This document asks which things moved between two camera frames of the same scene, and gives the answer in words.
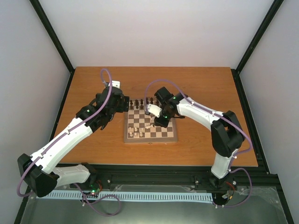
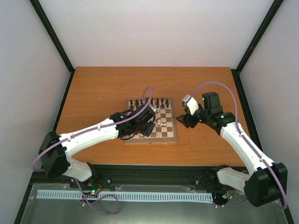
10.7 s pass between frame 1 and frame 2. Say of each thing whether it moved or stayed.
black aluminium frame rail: stayed
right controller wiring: stayed
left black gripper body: moved
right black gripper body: moved
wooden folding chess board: stayed
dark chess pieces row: stayed
